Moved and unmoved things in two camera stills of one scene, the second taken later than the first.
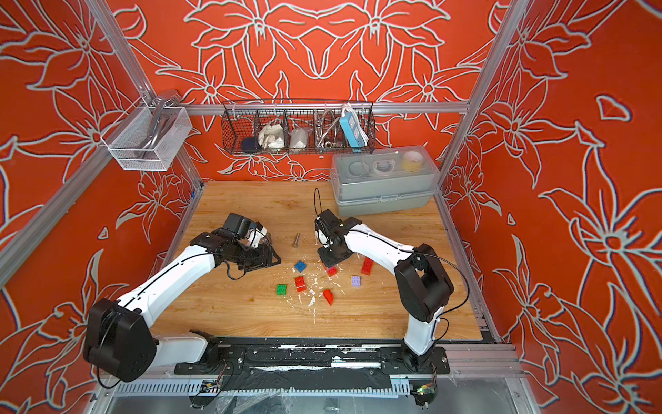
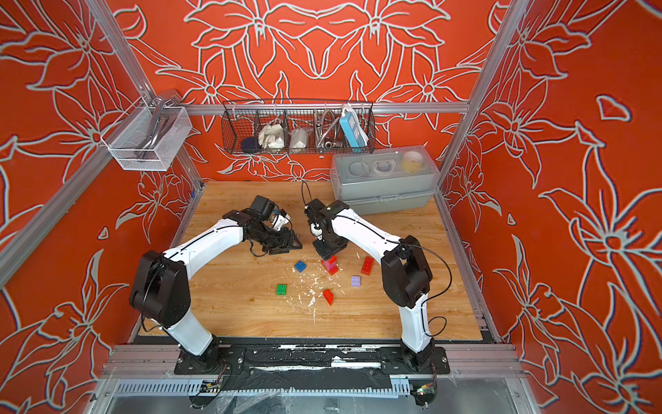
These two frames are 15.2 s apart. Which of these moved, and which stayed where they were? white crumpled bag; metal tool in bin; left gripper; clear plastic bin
Moved: left gripper
Stayed: metal tool in bin; clear plastic bin; white crumpled bag
